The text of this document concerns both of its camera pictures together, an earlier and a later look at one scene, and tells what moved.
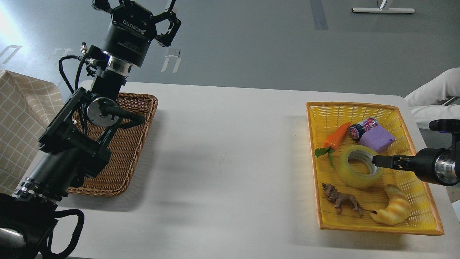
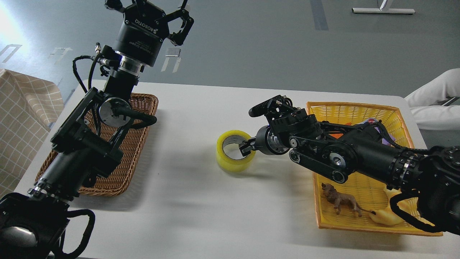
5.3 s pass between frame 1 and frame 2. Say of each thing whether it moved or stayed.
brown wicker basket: stayed
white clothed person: stayed
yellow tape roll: moved
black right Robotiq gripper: moved
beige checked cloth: stayed
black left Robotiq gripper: moved
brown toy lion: stayed
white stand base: stayed
